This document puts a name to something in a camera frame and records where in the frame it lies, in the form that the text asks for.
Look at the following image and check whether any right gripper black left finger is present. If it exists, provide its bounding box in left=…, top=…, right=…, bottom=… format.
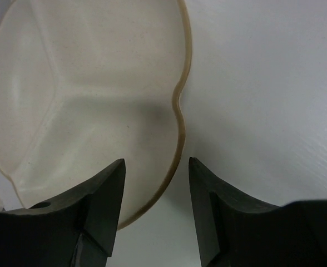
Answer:
left=0, top=159, right=126, bottom=266

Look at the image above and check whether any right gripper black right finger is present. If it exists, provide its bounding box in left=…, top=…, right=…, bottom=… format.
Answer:
left=189, top=157, right=327, bottom=266

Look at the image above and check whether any cream divided plate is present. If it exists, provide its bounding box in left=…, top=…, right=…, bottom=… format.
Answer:
left=0, top=1, right=192, bottom=229

